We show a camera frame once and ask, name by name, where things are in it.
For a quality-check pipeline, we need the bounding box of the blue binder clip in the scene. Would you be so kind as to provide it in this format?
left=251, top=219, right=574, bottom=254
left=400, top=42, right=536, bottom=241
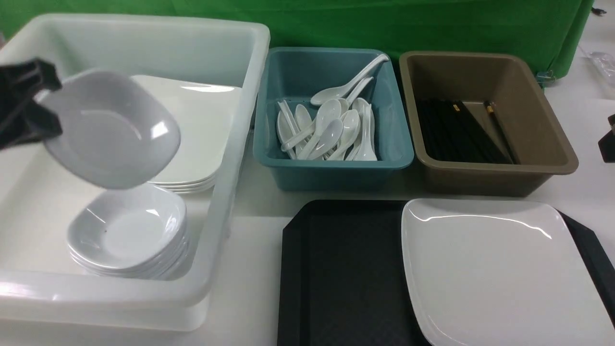
left=535, top=70, right=558, bottom=88

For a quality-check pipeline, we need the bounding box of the black serving tray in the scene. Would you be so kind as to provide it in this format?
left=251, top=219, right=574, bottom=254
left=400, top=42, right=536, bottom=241
left=277, top=200, right=614, bottom=346

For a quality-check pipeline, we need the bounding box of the white bowl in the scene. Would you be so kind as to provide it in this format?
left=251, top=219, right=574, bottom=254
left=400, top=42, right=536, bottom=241
left=37, top=69, right=182, bottom=190

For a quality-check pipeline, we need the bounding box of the brown plastic bin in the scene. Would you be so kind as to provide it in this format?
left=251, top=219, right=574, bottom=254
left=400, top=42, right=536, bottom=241
left=398, top=51, right=578, bottom=197

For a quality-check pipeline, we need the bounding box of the pile of white spoons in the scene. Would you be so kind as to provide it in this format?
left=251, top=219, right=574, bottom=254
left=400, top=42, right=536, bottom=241
left=276, top=77, right=378, bottom=161

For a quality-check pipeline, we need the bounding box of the pile of black chopsticks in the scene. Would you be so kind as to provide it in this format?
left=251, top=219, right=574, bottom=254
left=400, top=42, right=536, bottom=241
left=416, top=99, right=518, bottom=164

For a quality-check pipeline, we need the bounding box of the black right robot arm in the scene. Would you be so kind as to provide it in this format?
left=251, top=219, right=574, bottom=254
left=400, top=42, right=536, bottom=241
left=598, top=114, right=615, bottom=163

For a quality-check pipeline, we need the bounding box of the long white spoon on top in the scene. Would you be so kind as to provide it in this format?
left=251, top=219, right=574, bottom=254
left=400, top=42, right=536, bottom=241
left=310, top=53, right=390, bottom=106

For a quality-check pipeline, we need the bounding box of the clear plastic bag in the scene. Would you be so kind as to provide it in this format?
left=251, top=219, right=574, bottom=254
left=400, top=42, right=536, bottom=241
left=587, top=52, right=615, bottom=88

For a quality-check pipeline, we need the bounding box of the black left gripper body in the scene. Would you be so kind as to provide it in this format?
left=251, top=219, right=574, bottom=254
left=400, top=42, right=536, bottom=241
left=0, top=58, right=63, bottom=150

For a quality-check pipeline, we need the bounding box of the stack of white square plates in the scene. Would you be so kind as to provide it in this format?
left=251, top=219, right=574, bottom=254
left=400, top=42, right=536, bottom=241
left=131, top=75, right=242, bottom=194

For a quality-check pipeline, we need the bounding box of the large white square plate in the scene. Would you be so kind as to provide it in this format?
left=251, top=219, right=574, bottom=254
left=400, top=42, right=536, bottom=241
left=401, top=198, right=615, bottom=346

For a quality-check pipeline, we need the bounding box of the large white plastic tub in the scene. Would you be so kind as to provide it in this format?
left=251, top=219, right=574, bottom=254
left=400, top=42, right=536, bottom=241
left=1, top=13, right=271, bottom=332

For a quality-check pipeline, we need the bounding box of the stack of white bowls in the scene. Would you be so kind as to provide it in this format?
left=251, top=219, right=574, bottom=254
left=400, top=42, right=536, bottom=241
left=66, top=184, right=191, bottom=280

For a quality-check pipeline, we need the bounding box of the teal plastic bin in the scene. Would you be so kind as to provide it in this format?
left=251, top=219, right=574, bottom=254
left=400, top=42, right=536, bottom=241
left=253, top=47, right=415, bottom=191

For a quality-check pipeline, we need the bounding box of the green backdrop cloth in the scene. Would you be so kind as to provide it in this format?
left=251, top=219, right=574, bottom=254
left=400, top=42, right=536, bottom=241
left=0, top=0, right=593, bottom=77

